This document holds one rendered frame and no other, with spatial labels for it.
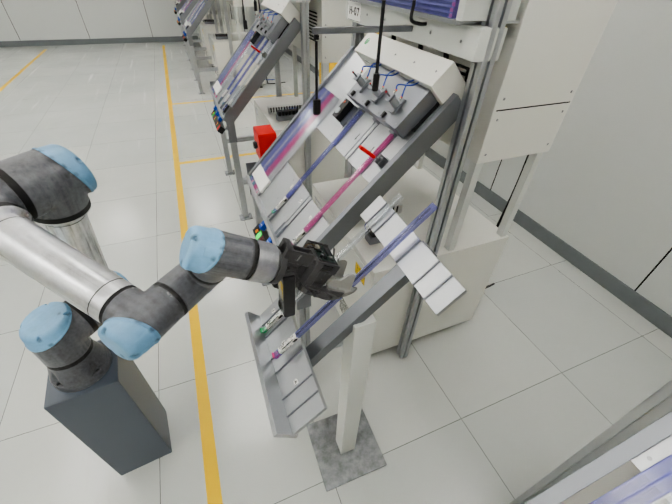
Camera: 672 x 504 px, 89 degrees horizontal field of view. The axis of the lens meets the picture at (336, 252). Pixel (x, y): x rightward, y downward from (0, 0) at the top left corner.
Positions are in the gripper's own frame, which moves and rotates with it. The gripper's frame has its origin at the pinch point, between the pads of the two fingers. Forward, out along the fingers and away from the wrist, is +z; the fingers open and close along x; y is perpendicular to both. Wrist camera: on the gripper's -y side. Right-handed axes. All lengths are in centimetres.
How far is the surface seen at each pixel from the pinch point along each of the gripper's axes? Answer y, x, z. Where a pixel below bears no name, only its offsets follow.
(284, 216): -15, 56, 8
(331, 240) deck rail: -5.9, 30.3, 12.5
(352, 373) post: -26.8, -3.1, 18.3
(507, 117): 51, 31, 44
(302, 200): -6, 54, 10
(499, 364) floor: -34, 7, 125
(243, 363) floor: -95, 51, 24
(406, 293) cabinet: -20, 31, 61
